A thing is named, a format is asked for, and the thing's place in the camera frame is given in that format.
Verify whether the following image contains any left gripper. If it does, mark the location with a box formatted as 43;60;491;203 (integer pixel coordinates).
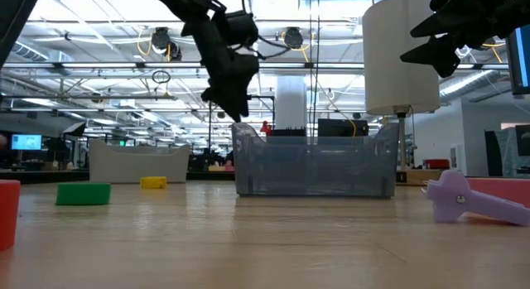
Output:
181;13;261;123

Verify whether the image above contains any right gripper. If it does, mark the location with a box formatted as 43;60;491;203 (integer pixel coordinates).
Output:
399;0;530;79

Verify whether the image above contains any small yellow stapler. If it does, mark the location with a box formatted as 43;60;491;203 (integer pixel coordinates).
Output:
139;176;168;190

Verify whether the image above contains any pink tape roll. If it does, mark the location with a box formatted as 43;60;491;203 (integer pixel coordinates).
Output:
463;177;530;226

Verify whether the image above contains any green block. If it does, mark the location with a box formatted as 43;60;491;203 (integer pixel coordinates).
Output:
55;182;112;207

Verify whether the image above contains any red cup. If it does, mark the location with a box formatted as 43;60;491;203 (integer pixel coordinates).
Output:
0;180;22;253

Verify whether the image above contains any purple stapler remover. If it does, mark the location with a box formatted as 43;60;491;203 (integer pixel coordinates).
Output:
424;169;530;228

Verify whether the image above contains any white shade table lamp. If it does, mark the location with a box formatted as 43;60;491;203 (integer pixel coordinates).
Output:
362;0;444;186

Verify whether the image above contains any black computer monitor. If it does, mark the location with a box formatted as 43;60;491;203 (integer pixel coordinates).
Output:
505;23;530;95

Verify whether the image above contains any transparent grey plastic bin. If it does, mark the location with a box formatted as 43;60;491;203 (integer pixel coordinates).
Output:
230;122;402;199

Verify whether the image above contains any black background monitor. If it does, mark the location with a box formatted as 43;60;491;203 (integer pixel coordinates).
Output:
317;118;369;138

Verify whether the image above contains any light grey plastic bin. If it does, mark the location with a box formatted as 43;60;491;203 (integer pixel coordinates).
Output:
89;138;191;185

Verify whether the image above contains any red background box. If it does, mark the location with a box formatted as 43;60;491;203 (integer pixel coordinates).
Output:
422;158;451;171

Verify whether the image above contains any blue lit background screen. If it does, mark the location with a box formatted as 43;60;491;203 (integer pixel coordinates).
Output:
10;133;43;152

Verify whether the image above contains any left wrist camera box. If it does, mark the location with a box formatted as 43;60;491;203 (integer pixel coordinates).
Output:
224;10;260;49

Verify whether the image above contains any black ceiling cable reel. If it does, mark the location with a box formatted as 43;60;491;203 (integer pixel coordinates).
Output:
282;26;306;51
150;26;183;62

